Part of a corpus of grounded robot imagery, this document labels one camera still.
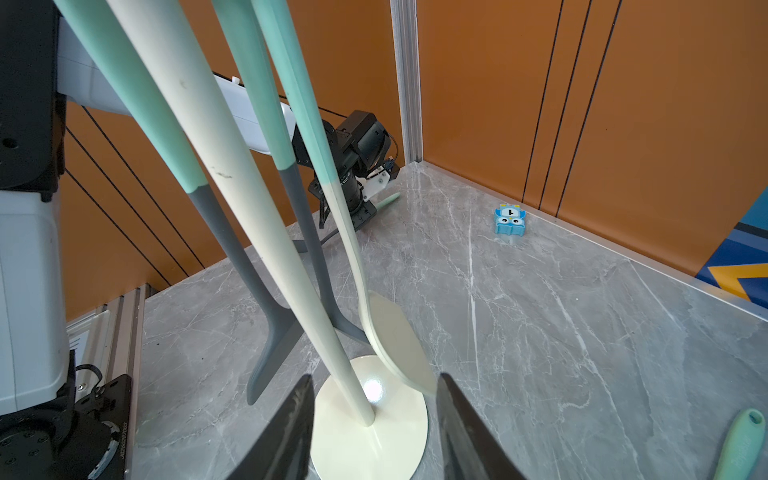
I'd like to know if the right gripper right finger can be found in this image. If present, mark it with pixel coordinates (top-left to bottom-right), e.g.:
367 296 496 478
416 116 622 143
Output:
436 373 525 480

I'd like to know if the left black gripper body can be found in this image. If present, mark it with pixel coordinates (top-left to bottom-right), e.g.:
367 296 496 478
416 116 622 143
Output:
308 173 377 230

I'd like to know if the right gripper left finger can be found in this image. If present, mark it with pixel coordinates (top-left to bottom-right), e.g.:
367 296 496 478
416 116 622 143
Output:
228 374 315 479

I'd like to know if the white utensil rack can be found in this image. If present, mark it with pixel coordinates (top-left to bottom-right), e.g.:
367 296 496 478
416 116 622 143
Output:
110 1 429 479

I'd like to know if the mint handle cream turner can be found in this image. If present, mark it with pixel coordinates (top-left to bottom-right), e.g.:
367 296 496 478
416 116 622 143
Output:
713 408 766 479

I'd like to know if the mint handle grey spatula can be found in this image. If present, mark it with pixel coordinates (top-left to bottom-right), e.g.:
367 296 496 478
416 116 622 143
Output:
293 193 400 253

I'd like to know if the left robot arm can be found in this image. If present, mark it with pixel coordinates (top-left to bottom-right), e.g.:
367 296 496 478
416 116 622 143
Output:
1 1 375 424

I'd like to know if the small blue owl toy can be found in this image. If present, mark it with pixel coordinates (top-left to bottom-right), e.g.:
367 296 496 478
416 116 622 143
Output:
495 204 527 236

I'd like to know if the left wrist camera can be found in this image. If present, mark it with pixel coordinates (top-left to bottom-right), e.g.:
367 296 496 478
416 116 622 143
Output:
362 158 399 201

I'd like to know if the aluminium front rail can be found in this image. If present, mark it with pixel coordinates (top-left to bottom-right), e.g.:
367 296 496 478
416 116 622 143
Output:
66 284 155 400

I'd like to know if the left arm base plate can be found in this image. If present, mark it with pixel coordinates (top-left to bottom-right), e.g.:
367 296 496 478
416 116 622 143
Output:
1 374 132 479

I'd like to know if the mint handle grey turner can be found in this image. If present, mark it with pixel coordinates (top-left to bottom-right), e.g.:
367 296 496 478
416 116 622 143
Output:
56 1 303 405

